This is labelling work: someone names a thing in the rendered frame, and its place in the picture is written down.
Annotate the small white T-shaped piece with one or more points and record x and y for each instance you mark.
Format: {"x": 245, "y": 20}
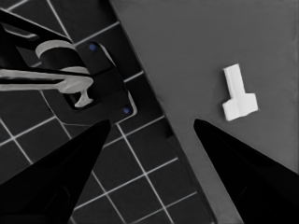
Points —
{"x": 241, "y": 99}

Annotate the dark robot body with pale bars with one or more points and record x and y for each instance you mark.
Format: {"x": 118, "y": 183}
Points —
{"x": 62, "y": 67}

